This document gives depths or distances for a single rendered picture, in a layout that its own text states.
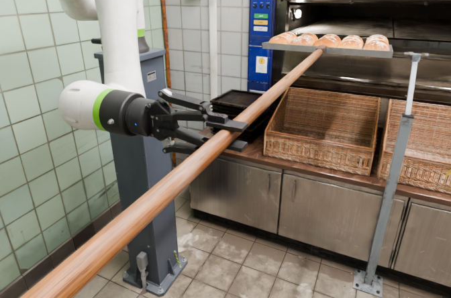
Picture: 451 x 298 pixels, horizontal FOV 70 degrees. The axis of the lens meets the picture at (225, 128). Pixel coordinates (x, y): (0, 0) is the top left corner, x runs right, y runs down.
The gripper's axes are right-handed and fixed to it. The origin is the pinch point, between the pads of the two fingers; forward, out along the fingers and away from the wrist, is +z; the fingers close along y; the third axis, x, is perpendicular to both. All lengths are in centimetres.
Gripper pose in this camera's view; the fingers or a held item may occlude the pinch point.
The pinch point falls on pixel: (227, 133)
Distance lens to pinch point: 58.3
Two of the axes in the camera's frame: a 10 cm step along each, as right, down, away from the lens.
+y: -0.1, 9.1, 4.0
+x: -4.3, 3.6, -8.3
